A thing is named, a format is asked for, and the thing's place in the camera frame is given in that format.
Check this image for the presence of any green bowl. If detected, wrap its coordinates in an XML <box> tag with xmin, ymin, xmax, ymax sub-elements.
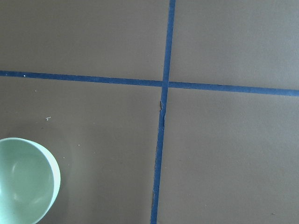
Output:
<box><xmin>0</xmin><ymin>138</ymin><xmax>61</xmax><ymax>224</ymax></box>

